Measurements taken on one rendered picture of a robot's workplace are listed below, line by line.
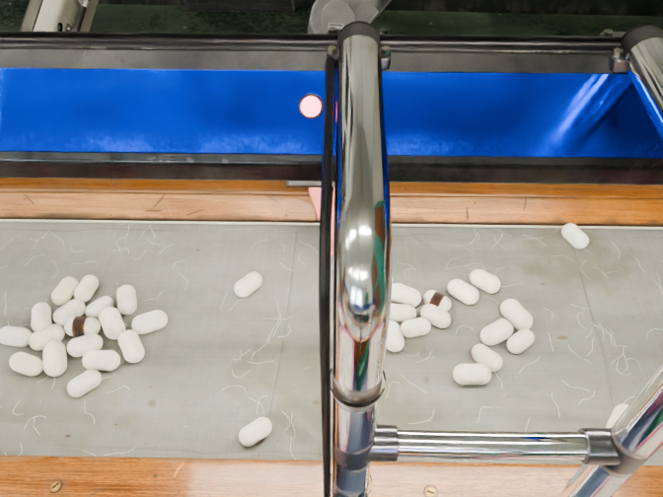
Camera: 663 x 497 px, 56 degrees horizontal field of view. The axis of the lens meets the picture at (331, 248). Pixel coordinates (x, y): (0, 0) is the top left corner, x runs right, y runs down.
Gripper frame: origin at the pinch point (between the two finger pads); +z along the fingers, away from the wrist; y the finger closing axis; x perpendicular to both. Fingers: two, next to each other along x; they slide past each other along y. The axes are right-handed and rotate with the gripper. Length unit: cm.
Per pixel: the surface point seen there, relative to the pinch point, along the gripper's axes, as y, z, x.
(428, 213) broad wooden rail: 11.8, -4.4, 5.6
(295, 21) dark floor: -17, -91, 178
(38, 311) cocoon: -29.9, 7.1, -5.2
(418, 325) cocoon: 9.3, 7.8, -5.9
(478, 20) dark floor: 56, -93, 179
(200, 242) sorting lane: -15.2, -0.5, 3.7
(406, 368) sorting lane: 8.0, 11.9, -7.1
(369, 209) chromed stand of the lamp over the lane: 2.0, -1.3, -45.8
